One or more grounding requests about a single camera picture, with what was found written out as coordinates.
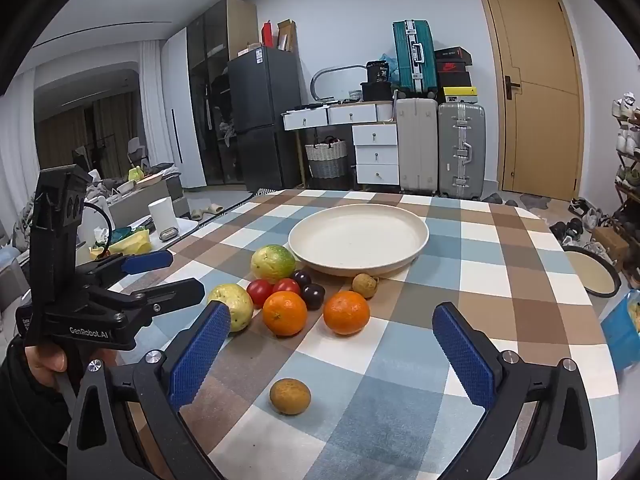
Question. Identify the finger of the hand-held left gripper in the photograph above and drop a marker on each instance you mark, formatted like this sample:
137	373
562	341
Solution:
172	291
147	261

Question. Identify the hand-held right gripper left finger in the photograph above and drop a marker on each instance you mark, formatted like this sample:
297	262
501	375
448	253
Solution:
200	350

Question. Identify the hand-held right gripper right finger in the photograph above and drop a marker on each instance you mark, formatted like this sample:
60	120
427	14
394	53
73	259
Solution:
462	355

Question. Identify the yellow-green guava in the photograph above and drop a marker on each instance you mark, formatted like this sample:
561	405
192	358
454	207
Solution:
272	262
232	305

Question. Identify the red tomato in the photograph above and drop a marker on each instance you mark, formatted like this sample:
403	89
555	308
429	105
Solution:
286	286
258	291

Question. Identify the orange tangerine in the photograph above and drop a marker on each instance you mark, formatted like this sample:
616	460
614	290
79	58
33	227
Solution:
346	312
284	313

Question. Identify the small brown longan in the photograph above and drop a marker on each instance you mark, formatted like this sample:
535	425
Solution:
364	285
290	396

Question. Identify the dark purple plum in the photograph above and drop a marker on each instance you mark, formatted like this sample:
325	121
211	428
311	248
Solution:
302	277
313	296

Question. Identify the cream round plate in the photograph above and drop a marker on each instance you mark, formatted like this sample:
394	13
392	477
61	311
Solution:
357	240

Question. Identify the person's left hand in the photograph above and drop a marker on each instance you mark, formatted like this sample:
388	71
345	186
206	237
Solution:
47	360

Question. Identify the yellow cloth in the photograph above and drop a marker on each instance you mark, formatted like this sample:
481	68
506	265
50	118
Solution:
130	242

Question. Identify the white cylinder container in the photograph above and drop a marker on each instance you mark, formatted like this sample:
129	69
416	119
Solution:
161	215

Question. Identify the beige slippers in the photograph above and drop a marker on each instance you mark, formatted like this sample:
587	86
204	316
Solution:
206	210

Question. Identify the checked tablecloth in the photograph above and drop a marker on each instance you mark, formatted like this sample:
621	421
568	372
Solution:
450	270

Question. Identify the patterned floor rug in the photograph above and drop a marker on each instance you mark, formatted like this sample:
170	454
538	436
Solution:
267	192

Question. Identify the round black rimmed tray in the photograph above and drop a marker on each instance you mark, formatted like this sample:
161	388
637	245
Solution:
592	272

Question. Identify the white wardrobe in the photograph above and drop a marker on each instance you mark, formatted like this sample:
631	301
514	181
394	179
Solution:
177	110

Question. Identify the blue plastic bag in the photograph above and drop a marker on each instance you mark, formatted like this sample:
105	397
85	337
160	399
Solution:
620	330

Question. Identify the scattered sneakers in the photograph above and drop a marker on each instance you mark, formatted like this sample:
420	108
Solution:
580	220

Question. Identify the dark glass wardrobe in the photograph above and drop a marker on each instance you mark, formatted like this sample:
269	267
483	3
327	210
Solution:
215	85

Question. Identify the dark grey fridge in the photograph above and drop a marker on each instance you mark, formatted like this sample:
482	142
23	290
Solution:
262	110

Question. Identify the wicker basket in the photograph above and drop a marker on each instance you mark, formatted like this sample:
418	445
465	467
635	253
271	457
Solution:
326	160

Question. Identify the silver suitcase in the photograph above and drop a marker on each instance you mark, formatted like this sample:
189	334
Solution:
462	150

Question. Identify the beige suitcase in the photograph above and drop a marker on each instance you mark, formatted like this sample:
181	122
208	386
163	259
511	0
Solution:
417	145

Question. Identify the white drawer desk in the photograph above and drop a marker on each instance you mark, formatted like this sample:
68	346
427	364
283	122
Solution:
375	155

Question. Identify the wooden door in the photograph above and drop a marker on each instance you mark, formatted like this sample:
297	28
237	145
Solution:
535	125

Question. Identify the arched mirror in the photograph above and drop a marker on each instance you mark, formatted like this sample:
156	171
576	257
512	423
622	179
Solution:
325	77

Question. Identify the red bag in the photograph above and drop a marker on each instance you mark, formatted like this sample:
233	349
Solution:
268	35

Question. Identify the yellow black shoe box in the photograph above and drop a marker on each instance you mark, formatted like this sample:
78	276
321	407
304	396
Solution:
460	95

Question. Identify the open cardboard box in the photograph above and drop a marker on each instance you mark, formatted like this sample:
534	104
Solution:
286	36

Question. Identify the plain black box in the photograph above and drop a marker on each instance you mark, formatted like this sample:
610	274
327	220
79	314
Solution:
454	80

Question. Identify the black storage box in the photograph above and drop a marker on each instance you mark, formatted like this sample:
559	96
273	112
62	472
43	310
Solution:
376	91

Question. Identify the group of shoes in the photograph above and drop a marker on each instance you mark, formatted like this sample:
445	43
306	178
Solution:
627	130

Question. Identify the black red shoe box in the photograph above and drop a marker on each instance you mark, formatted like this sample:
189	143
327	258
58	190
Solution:
452	66

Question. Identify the teal suitcase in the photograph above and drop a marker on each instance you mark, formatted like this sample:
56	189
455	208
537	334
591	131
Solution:
414	55

